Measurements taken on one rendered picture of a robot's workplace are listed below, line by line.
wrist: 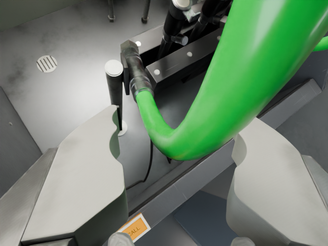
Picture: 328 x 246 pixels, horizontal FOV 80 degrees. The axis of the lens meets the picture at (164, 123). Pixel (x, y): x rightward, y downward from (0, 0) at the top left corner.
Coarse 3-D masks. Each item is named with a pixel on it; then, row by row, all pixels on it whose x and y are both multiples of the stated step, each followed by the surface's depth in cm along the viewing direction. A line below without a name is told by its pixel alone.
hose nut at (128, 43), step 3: (123, 42) 22; (126, 42) 22; (129, 42) 22; (132, 42) 22; (120, 45) 22; (123, 45) 22; (126, 45) 22; (129, 45) 21; (132, 45) 22; (135, 45) 22; (123, 48) 21; (135, 48) 22; (138, 48) 22; (138, 51) 22
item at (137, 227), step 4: (140, 212) 34; (136, 216) 33; (136, 220) 33; (140, 220) 33; (124, 224) 33; (132, 224) 32; (136, 224) 33; (140, 224) 33; (144, 224) 33; (120, 228) 32; (128, 228) 32; (132, 228) 32; (136, 228) 32; (140, 228) 33; (144, 228) 33; (124, 232) 32; (128, 232) 32; (132, 232) 32; (136, 232) 32; (140, 232) 32; (132, 236) 32; (136, 236) 32; (132, 240) 32
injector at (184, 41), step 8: (176, 8) 26; (184, 8) 26; (168, 16) 28; (176, 16) 27; (184, 16) 27; (168, 24) 30; (176, 24) 29; (168, 32) 31; (176, 32) 31; (168, 40) 33; (176, 40) 31; (184, 40) 30; (160, 48) 37; (168, 48) 36; (160, 56) 39
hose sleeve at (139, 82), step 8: (128, 48) 21; (128, 56) 20; (136, 56) 20; (128, 64) 19; (136, 64) 19; (128, 72) 19; (136, 72) 18; (144, 72) 18; (136, 80) 17; (144, 80) 17; (136, 88) 16; (144, 88) 16
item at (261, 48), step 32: (256, 0) 2; (288, 0) 2; (320, 0) 2; (224, 32) 3; (256, 32) 3; (288, 32) 2; (320, 32) 3; (224, 64) 3; (256, 64) 3; (288, 64) 3; (224, 96) 4; (256, 96) 3; (160, 128) 11; (192, 128) 5; (224, 128) 4; (192, 160) 7
